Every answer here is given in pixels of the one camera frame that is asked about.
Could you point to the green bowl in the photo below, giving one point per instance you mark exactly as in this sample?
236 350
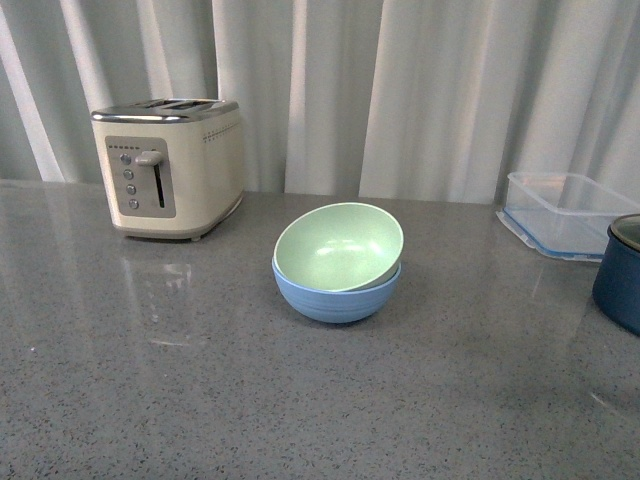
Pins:
340 247

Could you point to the blue container lid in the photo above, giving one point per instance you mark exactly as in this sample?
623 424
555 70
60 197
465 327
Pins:
566 239

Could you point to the clear plastic food container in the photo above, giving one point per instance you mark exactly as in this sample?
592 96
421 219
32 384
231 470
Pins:
534 199

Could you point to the dark blue saucepan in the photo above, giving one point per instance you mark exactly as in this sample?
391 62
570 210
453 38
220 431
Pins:
616 287

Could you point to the white curtain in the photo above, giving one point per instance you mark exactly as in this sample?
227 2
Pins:
421 100

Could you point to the blue bowl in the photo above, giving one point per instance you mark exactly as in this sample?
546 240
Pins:
336 307

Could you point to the cream two-slot toaster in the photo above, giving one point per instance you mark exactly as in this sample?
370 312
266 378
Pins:
172 168

